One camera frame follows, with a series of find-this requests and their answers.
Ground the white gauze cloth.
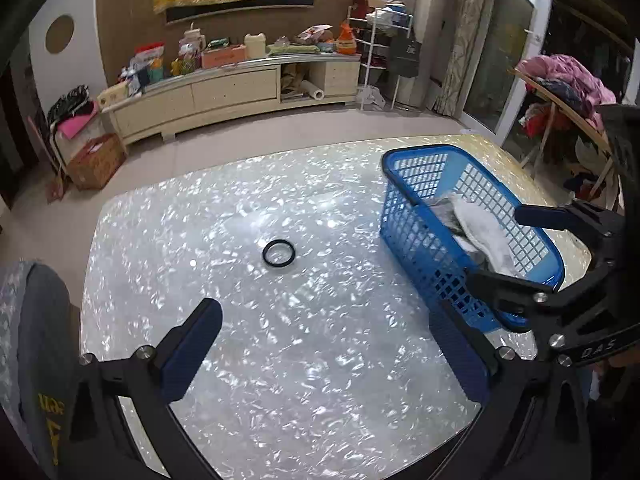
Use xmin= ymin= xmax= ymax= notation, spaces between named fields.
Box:
xmin=449 ymin=194 xmax=516 ymax=278

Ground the blue plastic basket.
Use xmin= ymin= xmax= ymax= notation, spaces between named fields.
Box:
xmin=381 ymin=144 xmax=565 ymax=333

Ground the grey cloth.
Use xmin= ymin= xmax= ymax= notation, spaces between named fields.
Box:
xmin=428 ymin=197 xmax=464 ymax=235

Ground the grey cushioned chair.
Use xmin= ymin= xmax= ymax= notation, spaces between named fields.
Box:
xmin=1 ymin=260 xmax=79 ymax=479

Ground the wooden side table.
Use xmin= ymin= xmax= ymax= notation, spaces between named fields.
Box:
xmin=508 ymin=66 xmax=618 ymax=201

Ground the pink cloth pile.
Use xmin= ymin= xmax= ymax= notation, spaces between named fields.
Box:
xmin=516 ymin=54 xmax=616 ymax=131

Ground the white metal shelf rack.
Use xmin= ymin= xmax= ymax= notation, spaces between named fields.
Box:
xmin=347 ymin=0 xmax=421 ymax=110

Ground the white paper roll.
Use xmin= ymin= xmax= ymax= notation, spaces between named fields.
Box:
xmin=299 ymin=79 xmax=324 ymax=101

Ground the brown cardboard box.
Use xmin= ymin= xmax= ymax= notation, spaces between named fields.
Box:
xmin=66 ymin=133 xmax=127 ymax=191

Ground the pink folder stack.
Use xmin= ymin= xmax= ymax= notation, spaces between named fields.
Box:
xmin=56 ymin=101 xmax=100 ymax=140

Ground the cream TV cabinet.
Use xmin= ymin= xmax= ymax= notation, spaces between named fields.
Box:
xmin=102 ymin=53 xmax=360 ymax=145

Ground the cream plastic jug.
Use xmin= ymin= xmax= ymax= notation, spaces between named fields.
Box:
xmin=244 ymin=32 xmax=267 ymax=60

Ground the pink box on cabinet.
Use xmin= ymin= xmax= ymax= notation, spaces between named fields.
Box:
xmin=201 ymin=44 xmax=246 ymax=70

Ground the black hair tie ring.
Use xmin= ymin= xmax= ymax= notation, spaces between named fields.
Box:
xmin=261 ymin=238 xmax=298 ymax=269

